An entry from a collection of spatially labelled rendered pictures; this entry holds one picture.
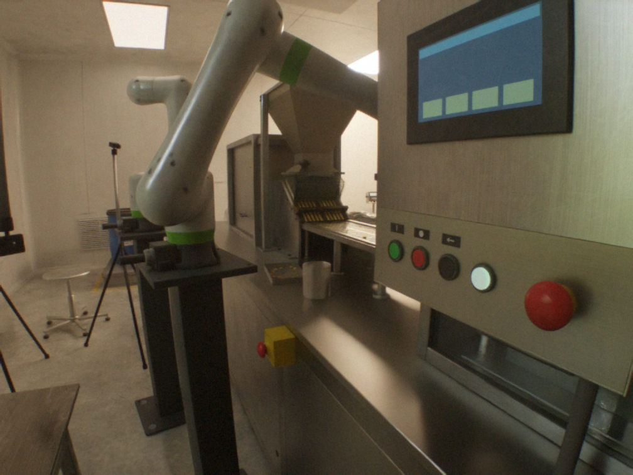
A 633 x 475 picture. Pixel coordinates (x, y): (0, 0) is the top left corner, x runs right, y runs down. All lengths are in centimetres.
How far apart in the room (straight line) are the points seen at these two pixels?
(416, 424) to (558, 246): 33
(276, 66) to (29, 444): 92
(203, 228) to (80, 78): 444
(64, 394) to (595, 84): 97
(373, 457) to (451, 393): 16
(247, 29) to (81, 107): 448
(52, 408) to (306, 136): 123
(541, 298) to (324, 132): 130
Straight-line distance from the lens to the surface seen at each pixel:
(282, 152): 174
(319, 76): 90
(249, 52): 74
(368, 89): 91
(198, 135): 72
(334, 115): 150
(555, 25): 35
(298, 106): 143
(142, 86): 161
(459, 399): 62
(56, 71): 529
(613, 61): 32
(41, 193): 518
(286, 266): 133
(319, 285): 99
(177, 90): 157
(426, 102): 43
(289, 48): 90
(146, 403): 205
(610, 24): 33
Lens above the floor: 114
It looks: 10 degrees down
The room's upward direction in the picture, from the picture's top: straight up
